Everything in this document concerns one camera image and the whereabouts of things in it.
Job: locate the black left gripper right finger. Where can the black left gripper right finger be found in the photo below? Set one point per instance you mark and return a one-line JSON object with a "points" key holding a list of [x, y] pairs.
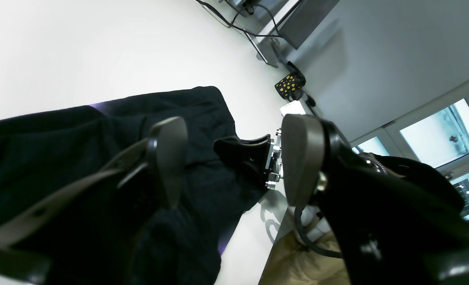
{"points": [[390, 231]]}

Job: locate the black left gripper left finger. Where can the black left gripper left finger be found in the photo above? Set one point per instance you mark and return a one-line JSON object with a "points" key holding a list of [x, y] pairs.
{"points": [[88, 231]]}

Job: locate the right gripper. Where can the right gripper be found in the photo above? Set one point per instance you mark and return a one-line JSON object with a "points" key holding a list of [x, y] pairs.
{"points": [[259, 160]]}

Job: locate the black T-shirt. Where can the black T-shirt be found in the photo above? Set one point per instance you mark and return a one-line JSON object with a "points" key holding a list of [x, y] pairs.
{"points": [[43, 152]]}

